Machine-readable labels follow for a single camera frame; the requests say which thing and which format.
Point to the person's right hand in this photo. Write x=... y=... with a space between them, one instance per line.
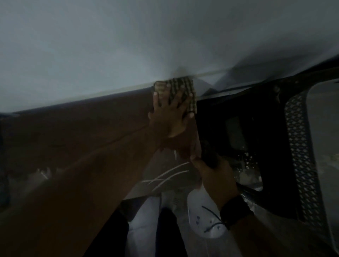
x=219 y=182

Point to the person's left hand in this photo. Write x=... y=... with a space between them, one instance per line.
x=169 y=124

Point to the checkered cleaning cloth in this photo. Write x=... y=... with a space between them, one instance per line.
x=192 y=104

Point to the white spray bottle black trigger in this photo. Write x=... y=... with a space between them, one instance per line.
x=201 y=219

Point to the person's right forearm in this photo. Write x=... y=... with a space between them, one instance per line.
x=264 y=238

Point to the person's left forearm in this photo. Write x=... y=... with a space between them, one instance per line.
x=79 y=206

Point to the person's black trouser legs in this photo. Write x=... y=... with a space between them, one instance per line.
x=169 y=235

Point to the brown wooden cabinet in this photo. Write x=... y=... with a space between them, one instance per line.
x=79 y=119

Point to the black wristwatch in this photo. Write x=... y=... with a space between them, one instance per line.
x=235 y=211

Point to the white shoe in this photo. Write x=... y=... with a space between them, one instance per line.
x=173 y=200

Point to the black mesh chair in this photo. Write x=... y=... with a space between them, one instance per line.
x=264 y=127

